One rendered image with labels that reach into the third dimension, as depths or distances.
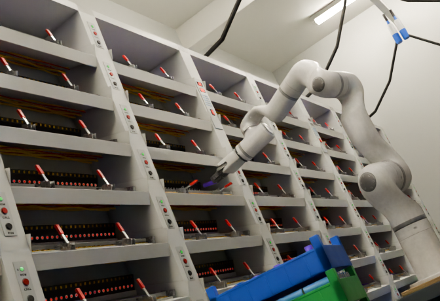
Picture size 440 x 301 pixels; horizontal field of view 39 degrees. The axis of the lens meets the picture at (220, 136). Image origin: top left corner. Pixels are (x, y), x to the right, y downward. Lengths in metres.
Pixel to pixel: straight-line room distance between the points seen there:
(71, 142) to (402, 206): 1.10
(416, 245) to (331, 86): 0.61
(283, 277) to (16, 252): 0.66
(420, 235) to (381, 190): 0.19
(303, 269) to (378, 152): 0.94
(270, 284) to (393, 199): 0.82
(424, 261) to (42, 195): 1.22
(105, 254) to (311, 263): 0.70
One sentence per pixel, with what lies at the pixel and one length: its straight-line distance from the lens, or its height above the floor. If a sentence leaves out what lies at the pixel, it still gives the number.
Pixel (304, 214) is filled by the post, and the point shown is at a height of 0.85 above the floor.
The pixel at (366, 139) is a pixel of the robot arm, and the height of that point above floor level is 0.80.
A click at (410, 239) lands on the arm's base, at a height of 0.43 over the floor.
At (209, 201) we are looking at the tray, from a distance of 2.50.
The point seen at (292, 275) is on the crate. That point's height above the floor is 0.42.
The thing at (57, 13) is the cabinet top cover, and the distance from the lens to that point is 2.49.
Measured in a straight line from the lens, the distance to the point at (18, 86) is 1.99.
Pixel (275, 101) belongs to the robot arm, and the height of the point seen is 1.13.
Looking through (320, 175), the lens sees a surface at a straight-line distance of 3.85.
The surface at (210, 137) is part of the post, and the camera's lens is 2.87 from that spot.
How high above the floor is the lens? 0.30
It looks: 19 degrees up
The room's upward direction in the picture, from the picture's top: 24 degrees counter-clockwise
